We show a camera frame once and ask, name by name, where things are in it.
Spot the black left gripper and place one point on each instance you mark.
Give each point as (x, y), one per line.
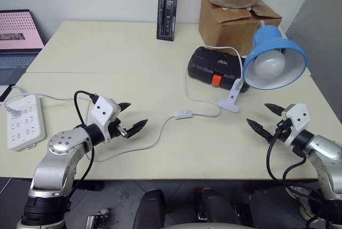
(115, 128)

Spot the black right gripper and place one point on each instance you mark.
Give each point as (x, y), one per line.
(283, 130)

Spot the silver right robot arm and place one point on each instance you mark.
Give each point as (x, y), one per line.
(326, 146)

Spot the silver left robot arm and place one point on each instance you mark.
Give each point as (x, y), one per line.
(61, 143)

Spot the blue desk lamp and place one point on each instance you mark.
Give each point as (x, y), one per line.
(267, 39)

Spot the white light bulb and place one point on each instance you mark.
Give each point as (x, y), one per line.
(268, 63)

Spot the white sneaker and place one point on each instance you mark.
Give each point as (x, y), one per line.
(302, 194)

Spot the black tool case orange latch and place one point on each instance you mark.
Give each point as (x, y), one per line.
(208, 63)

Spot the dark rounded shape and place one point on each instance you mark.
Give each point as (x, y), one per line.
(216, 205)
(149, 207)

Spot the white power strip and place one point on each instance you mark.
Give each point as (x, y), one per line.
(26, 132)

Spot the brown cardboard box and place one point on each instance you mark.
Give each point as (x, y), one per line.
(221, 25)

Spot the black toothbrush package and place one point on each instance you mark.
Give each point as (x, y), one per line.
(168, 12)

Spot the laptop with pink screen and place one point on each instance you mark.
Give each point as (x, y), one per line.
(16, 33)

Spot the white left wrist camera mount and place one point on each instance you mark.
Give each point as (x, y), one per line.
(102, 108)

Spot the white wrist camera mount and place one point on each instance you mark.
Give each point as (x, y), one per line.
(102, 108)
(298, 116)

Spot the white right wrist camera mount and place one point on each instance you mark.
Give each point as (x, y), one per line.
(298, 116)

